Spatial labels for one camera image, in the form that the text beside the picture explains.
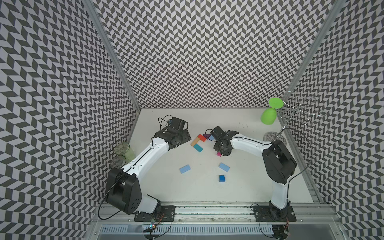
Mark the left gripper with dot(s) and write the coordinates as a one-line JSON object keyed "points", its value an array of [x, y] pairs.
{"points": [[186, 136]]}

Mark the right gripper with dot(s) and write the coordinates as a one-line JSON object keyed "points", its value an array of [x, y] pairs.
{"points": [[216, 146]]}

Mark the red block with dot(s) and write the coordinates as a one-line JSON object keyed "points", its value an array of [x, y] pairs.
{"points": [[202, 138]]}

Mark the natural wood block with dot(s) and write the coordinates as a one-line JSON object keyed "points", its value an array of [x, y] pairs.
{"points": [[195, 141]]}

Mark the teal block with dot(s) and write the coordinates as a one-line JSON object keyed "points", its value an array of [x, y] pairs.
{"points": [[198, 148]]}

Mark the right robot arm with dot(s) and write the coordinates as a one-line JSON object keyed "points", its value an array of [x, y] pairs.
{"points": [[279, 163]]}

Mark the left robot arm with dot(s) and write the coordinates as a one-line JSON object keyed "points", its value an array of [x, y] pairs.
{"points": [[123, 185]]}

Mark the dark blue cube block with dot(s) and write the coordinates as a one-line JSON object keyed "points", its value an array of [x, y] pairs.
{"points": [[222, 178]]}

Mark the green plastic wine glass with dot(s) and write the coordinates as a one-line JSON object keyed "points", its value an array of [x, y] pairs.
{"points": [[269, 115]]}

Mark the green transparent cup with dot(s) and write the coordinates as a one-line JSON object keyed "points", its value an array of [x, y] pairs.
{"points": [[124, 149]]}

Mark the grey transparent cup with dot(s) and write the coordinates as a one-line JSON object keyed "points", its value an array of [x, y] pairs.
{"points": [[118, 162]]}

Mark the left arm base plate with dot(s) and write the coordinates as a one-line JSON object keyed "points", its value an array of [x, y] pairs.
{"points": [[159, 213]]}

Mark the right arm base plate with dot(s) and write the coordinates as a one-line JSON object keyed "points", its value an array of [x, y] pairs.
{"points": [[273, 214]]}

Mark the aluminium front rail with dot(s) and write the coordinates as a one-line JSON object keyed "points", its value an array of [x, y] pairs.
{"points": [[215, 213]]}

